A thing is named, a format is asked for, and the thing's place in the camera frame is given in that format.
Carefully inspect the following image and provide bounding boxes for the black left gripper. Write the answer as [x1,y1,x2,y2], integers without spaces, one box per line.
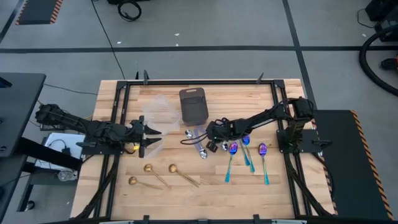
[127,115,164,159]

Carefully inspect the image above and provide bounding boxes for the gray plastic bin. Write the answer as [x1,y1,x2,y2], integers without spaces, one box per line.
[178,86,210,127]

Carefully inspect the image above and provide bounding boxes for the white paper sheet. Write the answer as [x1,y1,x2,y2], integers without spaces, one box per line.
[34,132,87,172]

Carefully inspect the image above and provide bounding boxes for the clear water bottle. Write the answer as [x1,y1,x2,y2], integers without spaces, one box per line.
[57,170,78,182]

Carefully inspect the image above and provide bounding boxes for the black power brick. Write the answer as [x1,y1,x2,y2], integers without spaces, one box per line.
[39,123,63,131]

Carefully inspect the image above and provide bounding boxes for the black platform with hazard stripes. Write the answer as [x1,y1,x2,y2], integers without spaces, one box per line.
[312,109,396,222]

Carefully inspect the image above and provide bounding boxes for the dark gray desk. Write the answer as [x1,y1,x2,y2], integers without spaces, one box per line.
[0,72,83,224]

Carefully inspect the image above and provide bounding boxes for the black floor mat hazard stripes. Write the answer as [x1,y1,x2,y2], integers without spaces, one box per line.
[15,0,63,26]

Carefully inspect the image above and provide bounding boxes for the black and orange device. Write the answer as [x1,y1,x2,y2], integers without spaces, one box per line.
[381,54,398,71]

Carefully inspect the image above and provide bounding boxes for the black equipment stack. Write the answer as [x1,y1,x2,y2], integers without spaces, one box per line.
[364,0,398,43]

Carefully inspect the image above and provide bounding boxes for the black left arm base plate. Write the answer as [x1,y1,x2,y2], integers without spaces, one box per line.
[76,141,125,156]

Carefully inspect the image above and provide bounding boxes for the black metal table frame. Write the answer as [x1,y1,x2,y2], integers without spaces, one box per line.
[74,70,336,224]

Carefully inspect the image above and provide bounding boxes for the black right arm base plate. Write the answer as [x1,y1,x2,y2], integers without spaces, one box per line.
[276,129,333,154]

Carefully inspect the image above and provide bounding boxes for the thin black floor cable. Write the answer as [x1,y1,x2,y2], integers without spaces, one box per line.
[42,82,99,96]

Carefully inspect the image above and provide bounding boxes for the long black floor cable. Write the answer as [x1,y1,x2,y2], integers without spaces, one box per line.
[91,0,126,80]

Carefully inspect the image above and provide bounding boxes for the coiled black cable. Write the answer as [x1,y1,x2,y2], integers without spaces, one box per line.
[117,0,142,22]

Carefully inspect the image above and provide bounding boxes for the thick black hose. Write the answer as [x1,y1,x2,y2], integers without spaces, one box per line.
[358,24,398,98]

